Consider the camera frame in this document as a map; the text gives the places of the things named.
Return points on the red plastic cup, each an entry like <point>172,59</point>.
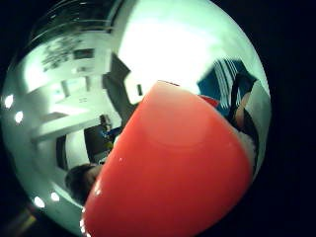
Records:
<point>171,171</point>

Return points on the blue striped box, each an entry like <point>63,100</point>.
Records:
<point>210,86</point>

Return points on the dark pillar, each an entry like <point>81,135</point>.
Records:
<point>117,89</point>

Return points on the dark cabinet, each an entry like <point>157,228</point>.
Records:
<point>95,144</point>

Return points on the the person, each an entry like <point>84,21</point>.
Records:
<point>80,182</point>

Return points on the round ceiling lamp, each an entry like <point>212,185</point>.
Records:
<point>18,117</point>
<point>39,201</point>
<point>9,101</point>
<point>55,197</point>

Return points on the dark wall picture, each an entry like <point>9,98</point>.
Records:
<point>83,53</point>

